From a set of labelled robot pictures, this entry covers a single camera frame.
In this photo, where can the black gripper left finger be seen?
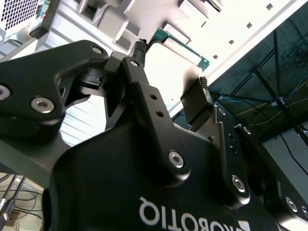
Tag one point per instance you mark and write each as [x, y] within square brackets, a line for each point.
[36, 79]

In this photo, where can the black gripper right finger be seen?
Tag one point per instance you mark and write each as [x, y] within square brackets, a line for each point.
[196, 103]

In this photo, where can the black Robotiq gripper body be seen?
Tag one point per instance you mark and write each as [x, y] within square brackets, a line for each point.
[108, 180]

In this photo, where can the silver CPU green board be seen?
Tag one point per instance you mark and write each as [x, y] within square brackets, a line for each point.
[168, 72]

